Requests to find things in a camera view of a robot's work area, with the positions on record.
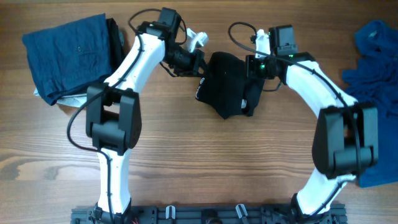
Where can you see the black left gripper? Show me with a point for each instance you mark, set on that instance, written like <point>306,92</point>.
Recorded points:
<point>198,60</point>

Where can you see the blue polo shirt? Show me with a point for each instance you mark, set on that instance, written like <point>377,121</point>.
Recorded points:
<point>375,81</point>

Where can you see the black polo shirt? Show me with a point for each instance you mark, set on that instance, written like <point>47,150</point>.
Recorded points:
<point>226,87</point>

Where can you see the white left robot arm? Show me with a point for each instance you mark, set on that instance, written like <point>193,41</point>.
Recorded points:
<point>113,112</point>

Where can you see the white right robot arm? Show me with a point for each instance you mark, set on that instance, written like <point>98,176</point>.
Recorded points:
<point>345,143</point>

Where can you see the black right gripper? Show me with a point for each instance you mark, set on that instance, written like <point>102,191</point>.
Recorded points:
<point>250,70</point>

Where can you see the folded blue denim shorts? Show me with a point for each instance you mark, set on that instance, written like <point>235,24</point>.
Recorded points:
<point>66,59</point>

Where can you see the folded dark green garment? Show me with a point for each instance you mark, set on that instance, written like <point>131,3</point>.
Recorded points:
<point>116,44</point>

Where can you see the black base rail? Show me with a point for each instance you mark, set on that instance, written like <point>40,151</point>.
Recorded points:
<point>265,214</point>

